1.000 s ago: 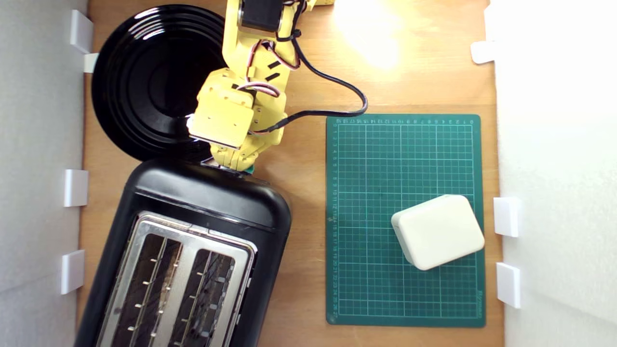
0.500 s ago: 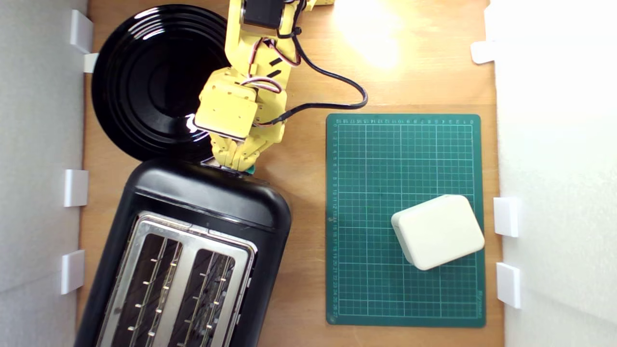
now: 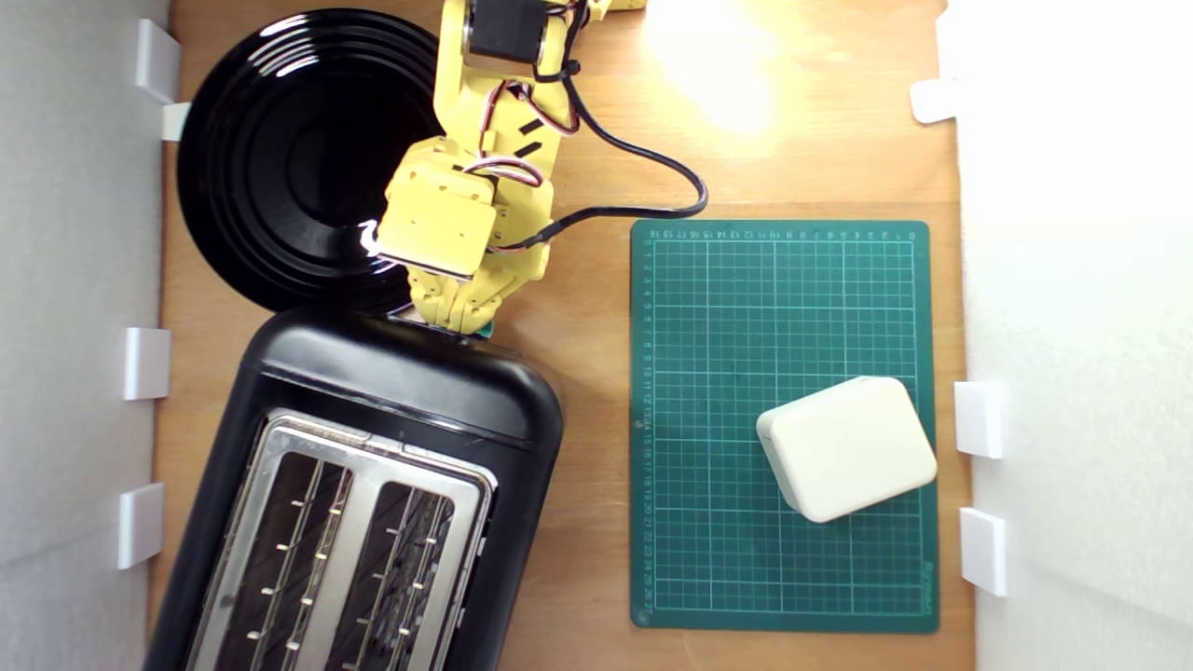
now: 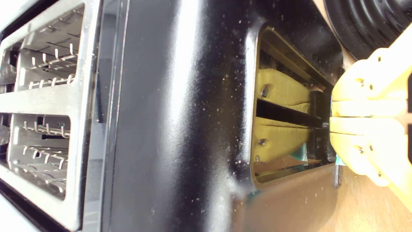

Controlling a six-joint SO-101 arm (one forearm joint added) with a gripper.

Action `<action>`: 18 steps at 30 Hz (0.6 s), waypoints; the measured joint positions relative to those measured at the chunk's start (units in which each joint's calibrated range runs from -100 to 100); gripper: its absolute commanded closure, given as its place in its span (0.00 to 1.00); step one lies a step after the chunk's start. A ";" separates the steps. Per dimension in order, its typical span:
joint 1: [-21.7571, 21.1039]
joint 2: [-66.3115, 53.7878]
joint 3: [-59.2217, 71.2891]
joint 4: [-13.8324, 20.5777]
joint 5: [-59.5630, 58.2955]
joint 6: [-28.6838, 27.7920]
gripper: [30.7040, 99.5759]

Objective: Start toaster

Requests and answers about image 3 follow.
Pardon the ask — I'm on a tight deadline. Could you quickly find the toaster lever with green tape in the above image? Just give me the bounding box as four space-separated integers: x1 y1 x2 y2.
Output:
390 308 496 340

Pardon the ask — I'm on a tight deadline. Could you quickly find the white rounded block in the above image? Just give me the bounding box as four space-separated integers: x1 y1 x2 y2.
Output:
756 377 939 524

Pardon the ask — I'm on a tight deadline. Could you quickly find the black round plate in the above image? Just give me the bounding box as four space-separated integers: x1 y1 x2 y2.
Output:
176 8 444 315

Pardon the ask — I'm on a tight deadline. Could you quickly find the yellow gripper camera mount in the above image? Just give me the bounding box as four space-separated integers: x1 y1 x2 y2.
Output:
375 189 499 281

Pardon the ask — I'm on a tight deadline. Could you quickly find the black camera cable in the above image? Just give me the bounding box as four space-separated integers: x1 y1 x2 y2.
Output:
503 56 709 254

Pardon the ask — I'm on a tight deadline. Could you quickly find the green cutting mat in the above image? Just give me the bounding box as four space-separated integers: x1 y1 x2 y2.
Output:
630 220 940 635

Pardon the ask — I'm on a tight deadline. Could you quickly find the black two-slot toaster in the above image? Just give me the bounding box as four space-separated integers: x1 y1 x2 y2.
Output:
142 308 566 671

